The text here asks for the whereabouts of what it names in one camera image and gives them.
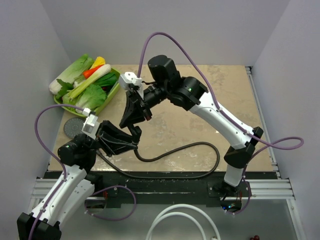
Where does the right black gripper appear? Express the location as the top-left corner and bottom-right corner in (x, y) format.
(120, 81), (170, 128)

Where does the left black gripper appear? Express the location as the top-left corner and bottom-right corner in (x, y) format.
(74, 119), (140, 157)

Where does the black shower hose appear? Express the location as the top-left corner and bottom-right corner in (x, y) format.
(95, 141), (221, 180)

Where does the black angle valve fitting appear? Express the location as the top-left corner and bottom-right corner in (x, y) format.
(128, 124), (142, 145)

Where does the grey shower head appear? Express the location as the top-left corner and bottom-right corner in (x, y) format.
(63, 117), (85, 139)

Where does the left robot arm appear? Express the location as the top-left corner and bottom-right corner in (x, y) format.
(17, 118), (142, 240)

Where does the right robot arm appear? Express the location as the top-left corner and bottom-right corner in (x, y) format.
(118, 55), (264, 197)

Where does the green lettuce toy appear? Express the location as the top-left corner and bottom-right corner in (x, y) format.
(62, 84), (107, 111)

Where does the dark green vegetable toy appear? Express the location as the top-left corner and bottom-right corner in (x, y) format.
(93, 72), (118, 88)

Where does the white leek toy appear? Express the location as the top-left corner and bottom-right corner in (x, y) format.
(67, 64), (111, 99)

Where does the green plastic tray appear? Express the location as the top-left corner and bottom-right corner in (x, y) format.
(62, 68), (120, 118)

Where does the yellow pepper toy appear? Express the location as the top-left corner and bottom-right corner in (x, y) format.
(90, 56), (106, 70)

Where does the orange carrot toy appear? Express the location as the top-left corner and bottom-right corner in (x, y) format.
(82, 65), (102, 79)

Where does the napa cabbage toy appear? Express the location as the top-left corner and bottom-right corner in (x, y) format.
(49, 54), (94, 95)

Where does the red small object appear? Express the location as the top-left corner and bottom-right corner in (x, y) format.
(249, 235), (260, 240)

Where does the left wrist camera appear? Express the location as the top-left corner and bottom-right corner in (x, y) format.
(81, 108), (100, 140)

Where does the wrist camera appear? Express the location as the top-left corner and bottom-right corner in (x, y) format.
(118, 71), (144, 99)
(81, 108), (100, 140)

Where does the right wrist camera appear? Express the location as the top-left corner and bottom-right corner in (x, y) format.
(118, 71), (144, 99)

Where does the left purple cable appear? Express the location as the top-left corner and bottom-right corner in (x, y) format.
(27, 104), (138, 240)

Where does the white hose loop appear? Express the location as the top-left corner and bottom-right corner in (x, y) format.
(145, 204), (221, 240)

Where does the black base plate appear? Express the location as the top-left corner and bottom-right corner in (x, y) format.
(44, 171), (278, 209)

